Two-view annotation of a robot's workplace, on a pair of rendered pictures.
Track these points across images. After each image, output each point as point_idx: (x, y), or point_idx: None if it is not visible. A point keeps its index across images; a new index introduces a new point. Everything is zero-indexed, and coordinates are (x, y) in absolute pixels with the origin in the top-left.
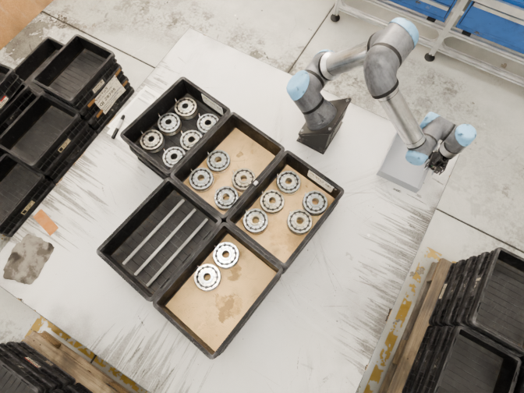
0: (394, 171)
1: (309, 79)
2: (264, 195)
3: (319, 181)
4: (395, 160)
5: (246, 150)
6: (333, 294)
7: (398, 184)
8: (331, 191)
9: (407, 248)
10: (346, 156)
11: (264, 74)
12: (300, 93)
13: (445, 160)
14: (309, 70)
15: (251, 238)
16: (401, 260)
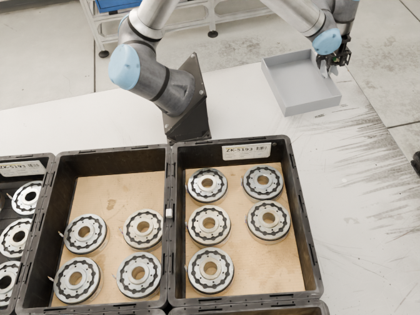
0: (297, 101)
1: (134, 48)
2: (192, 225)
3: (245, 152)
4: (288, 91)
5: (115, 192)
6: (386, 284)
7: (314, 109)
8: (269, 154)
9: (393, 160)
10: (237, 122)
11: (70, 109)
12: (135, 69)
13: (346, 38)
14: (124, 43)
15: (234, 296)
16: (403, 178)
